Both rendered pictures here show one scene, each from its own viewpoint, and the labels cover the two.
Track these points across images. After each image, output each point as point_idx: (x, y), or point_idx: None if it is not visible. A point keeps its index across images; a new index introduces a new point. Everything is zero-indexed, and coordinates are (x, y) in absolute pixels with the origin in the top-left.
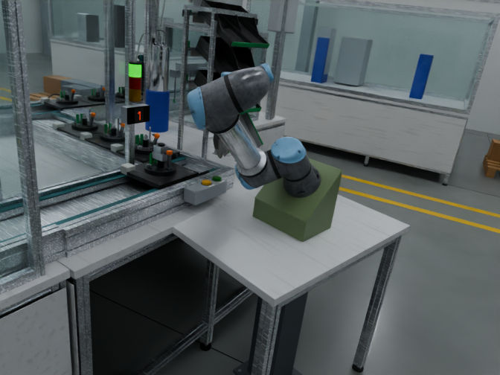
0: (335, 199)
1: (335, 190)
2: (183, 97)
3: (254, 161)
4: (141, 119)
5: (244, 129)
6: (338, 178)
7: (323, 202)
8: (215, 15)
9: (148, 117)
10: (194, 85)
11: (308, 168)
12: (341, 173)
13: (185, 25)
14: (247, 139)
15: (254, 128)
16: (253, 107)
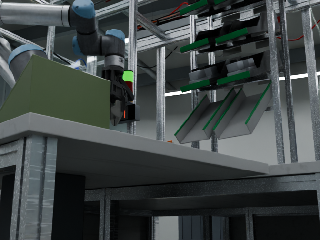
0: (26, 101)
1: (24, 85)
2: (211, 100)
3: (11, 82)
4: (126, 117)
5: (0, 53)
6: (27, 68)
7: (7, 104)
8: (188, 0)
9: (133, 115)
10: (233, 86)
11: (21, 69)
12: (32, 59)
13: (207, 29)
14: (1, 60)
15: (255, 106)
16: (232, 74)
